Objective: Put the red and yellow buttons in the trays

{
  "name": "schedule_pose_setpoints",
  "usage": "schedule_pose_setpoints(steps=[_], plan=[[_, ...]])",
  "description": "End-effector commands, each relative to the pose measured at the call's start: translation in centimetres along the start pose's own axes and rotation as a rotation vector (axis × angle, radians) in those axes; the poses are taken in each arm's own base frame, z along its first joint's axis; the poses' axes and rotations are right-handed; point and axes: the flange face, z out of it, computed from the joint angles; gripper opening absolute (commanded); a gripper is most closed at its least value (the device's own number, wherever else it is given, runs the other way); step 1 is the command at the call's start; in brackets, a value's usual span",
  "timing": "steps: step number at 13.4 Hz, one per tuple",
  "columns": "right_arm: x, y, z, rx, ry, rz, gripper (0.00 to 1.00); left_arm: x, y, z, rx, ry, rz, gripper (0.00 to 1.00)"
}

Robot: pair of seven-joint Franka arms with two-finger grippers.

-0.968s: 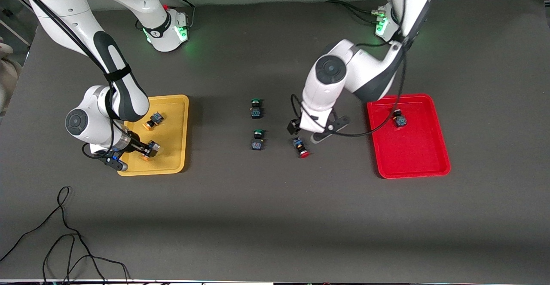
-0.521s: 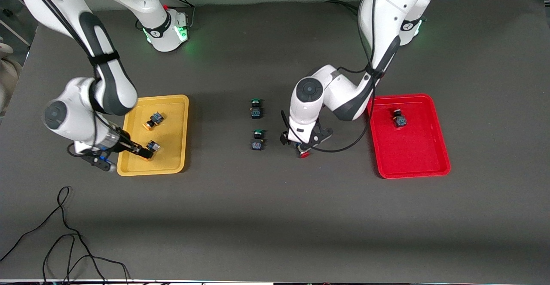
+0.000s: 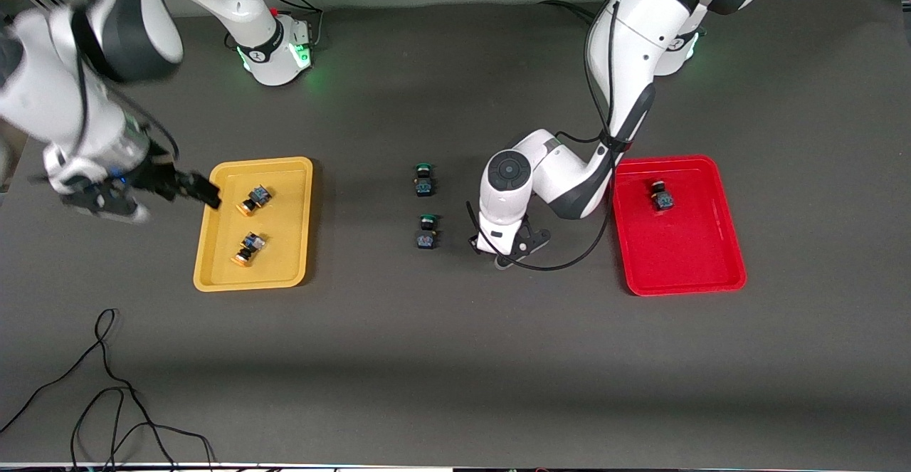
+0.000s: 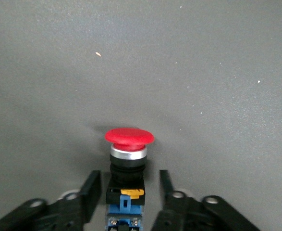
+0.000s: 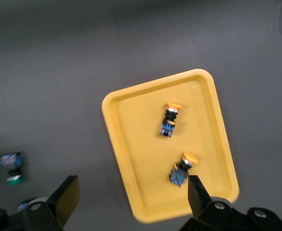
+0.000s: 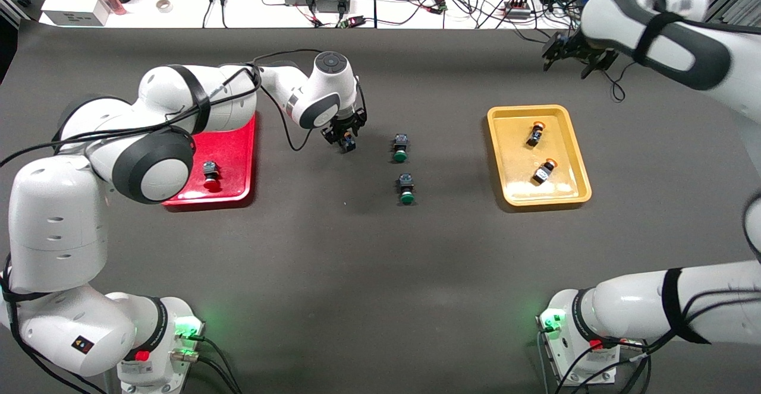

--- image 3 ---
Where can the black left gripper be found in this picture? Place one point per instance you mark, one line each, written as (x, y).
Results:
(472, 243)

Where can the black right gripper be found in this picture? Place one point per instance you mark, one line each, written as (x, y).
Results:
(161, 175)

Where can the yellow push button switch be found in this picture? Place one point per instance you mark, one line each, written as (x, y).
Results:
(250, 244)
(260, 196)

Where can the red push button switch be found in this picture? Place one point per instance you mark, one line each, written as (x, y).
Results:
(664, 201)

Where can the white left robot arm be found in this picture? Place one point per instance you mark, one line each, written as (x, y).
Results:
(562, 173)

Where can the yellow plastic tray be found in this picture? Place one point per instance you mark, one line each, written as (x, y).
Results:
(277, 244)

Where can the dark grey table mat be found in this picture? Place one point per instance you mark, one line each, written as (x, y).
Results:
(455, 358)

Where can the red plastic tray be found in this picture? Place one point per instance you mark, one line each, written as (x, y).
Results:
(683, 244)

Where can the green push button switch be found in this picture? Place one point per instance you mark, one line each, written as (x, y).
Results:
(424, 186)
(426, 238)

